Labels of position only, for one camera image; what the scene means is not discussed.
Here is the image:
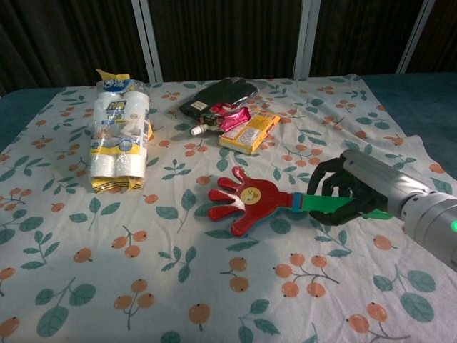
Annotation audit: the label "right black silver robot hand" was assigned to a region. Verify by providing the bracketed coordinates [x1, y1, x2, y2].
[307, 149, 435, 227]

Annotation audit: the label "red hand clapper green handle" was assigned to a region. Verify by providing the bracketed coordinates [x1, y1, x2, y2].
[206, 166, 393, 237]

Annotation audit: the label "yellow snack box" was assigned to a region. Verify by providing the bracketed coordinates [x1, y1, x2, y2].
[217, 109, 281, 155]

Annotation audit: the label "pink snack wrapper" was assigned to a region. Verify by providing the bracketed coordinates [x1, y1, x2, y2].
[218, 106, 253, 132]

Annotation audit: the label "red green drink pouch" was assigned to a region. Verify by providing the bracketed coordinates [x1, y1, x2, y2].
[190, 101, 233, 137]

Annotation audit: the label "black gloves in plastic bag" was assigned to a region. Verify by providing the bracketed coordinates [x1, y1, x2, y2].
[178, 77, 258, 121]

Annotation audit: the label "floral leaf print tablecloth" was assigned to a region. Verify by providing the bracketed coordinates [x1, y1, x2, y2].
[0, 73, 457, 343]

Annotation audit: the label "white yellow trash bag pack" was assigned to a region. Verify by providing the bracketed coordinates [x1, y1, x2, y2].
[88, 69, 155, 194]

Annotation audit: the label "white partition frame post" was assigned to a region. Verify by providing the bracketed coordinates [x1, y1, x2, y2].
[293, 0, 321, 79]
[396, 0, 440, 75]
[131, 0, 164, 82]

